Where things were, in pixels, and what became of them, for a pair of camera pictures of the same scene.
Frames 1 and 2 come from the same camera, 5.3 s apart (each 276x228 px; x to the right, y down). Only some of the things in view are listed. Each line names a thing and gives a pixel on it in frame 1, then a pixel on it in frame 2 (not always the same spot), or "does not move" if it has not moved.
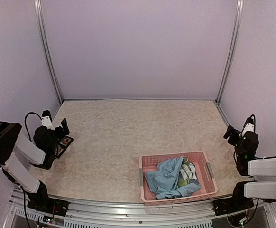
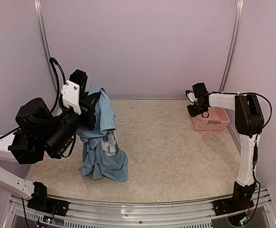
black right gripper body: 231,140 -> 198,109
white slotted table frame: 91,215 does not move
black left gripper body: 53,144 -> 88,109
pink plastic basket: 166,178 -> 217,119
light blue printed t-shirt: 163,182 -> 102,157
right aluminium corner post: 238,14 does not move
